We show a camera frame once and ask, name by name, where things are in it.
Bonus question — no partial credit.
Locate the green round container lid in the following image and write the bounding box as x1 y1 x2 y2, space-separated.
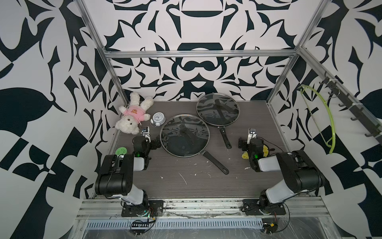
115 147 128 156

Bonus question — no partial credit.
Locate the small black frying pan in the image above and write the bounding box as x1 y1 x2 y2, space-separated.
196 93 241 149

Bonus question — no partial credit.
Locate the aluminium frame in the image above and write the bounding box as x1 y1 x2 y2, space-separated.
74 0 382 198

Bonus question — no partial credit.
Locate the black wall hook rack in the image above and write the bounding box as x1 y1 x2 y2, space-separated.
320 71 382 145

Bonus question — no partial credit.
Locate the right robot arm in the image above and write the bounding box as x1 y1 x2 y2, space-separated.
238 137 326 215

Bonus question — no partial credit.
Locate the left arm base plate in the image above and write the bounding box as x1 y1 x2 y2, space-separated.
121 200 164 217

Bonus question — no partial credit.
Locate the small white alarm clock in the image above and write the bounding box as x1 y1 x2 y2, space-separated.
150 112 166 127

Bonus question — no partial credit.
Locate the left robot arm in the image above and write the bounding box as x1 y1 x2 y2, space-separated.
95 136 161 209

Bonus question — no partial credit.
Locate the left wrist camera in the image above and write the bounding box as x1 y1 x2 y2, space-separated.
141 126 151 142

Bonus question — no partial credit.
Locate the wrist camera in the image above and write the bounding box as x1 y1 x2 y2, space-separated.
141 126 151 142
247 128 257 144

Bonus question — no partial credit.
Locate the large glass pot lid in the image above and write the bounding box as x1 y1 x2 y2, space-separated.
159 114 210 158

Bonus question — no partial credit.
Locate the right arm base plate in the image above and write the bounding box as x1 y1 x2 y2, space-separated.
240 199 286 216

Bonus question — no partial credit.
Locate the yellow cleaning cloth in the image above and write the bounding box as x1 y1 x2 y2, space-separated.
241 151 249 159

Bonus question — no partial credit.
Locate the large black frying pan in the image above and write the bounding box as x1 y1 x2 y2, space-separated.
160 114 230 175

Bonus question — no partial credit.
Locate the white teddy bear pink shirt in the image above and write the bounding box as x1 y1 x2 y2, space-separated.
115 92 154 135

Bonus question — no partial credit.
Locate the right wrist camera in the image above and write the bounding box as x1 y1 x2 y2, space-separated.
247 128 257 144

